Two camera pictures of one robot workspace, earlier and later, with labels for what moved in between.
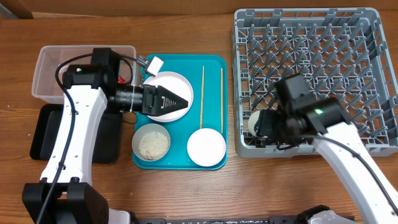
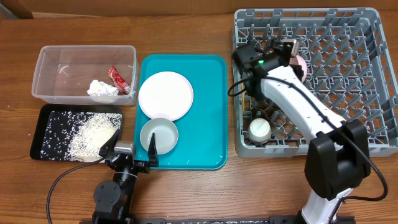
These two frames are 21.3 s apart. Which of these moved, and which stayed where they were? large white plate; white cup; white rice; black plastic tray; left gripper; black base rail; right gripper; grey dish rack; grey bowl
Moved: white cup; left gripper; grey bowl; white rice; right gripper
Stayed: black base rail; black plastic tray; large white plate; grey dish rack
